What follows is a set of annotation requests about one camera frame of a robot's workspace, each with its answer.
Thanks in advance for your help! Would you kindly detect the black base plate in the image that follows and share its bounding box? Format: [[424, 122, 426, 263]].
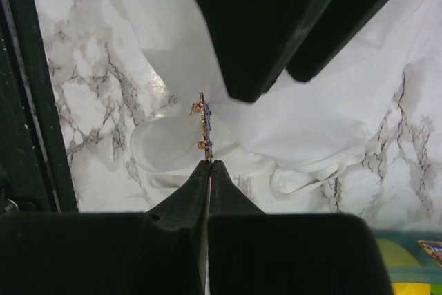
[[1, 0, 79, 213]]

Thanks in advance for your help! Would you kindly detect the white garment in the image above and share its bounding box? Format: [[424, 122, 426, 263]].
[[119, 0, 431, 196]]

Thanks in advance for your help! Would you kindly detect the teal plastic fruit basket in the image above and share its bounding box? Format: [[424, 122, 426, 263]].
[[376, 232, 441, 294]]

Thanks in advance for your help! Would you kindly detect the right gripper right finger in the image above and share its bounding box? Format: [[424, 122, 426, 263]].
[[207, 160, 392, 294]]

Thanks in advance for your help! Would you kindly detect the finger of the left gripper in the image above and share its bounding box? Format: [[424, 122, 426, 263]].
[[286, 0, 389, 83]]

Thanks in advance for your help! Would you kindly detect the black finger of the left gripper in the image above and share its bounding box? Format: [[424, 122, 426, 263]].
[[196, 0, 331, 103]]

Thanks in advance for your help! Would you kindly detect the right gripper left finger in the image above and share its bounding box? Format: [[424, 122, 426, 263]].
[[1, 161, 211, 294]]

